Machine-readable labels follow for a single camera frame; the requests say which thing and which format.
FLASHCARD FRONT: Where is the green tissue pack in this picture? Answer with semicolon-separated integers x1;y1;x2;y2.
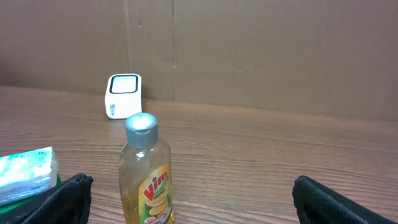
1;146;58;205

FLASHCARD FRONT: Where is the white barcode scanner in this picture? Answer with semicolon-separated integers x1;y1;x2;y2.
104;73;142;119

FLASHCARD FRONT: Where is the yellow dish soap bottle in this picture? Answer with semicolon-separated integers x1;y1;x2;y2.
119;113;174;224

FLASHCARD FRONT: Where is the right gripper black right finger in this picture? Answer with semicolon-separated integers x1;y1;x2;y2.
292;175;396;224

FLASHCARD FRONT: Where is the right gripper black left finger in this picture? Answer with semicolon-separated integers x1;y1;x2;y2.
1;173;93;224

